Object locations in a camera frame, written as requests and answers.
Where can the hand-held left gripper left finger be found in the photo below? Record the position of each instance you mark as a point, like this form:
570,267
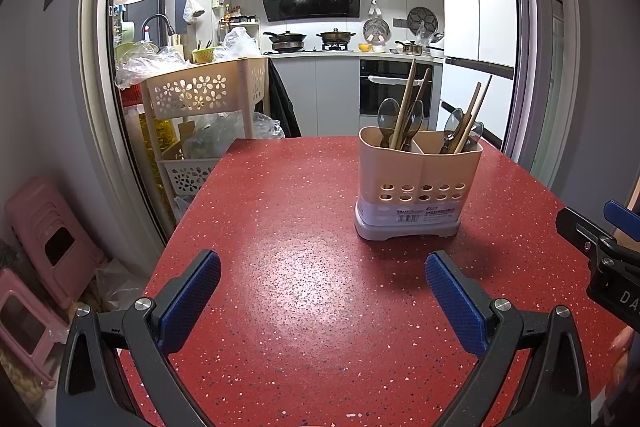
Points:
192,302

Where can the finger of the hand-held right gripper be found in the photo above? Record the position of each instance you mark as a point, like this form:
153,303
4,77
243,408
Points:
625,219
585,232

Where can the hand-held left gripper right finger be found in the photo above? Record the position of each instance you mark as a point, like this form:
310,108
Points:
455,302

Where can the beige plastic utensil holder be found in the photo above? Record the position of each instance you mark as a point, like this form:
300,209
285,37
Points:
420,177

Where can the person's right hand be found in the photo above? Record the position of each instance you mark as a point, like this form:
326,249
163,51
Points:
622,342

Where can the clear plastic bag on floor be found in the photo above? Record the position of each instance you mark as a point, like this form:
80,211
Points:
120,287

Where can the yellow oil bottle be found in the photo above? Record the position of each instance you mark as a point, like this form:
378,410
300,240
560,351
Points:
155,147

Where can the clear plastic bag in cart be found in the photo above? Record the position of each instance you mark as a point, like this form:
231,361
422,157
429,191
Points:
220,134

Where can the pink plastic stool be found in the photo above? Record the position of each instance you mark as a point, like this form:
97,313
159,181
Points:
45,212
20,302

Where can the beige plastic storage cart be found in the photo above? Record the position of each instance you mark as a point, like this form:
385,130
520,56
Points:
200,89

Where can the black hanging jacket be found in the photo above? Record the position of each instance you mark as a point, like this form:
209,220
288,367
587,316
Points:
285,107

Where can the black built-in oven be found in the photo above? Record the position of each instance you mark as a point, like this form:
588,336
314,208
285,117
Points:
385,94

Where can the clear crumpled plastic bag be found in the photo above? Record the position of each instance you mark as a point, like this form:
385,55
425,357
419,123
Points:
145,64

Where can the grey kitchen base cabinets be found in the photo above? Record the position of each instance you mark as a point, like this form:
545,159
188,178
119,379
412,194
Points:
325,97

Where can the small steel saucepan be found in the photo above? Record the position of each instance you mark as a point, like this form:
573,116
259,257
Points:
411,48

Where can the beige knife block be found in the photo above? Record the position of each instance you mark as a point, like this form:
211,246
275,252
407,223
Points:
175,42

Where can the dark round multi-well pan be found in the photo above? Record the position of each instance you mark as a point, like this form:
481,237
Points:
421,19

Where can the black wok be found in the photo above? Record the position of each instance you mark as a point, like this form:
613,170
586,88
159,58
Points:
286,41

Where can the round metal steamer rack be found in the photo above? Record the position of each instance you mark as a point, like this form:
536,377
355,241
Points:
376,31

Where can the white spice rack with bottles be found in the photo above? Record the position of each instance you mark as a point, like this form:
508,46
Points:
237,22

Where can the black kitchen faucet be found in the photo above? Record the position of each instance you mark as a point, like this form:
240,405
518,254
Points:
155,18

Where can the lidded cooking pot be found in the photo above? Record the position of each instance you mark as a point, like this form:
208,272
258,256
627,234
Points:
336,38

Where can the hanging white plastic bag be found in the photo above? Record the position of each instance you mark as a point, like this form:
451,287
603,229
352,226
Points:
192,9

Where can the grey sliding door frame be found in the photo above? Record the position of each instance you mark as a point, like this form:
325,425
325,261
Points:
95,57

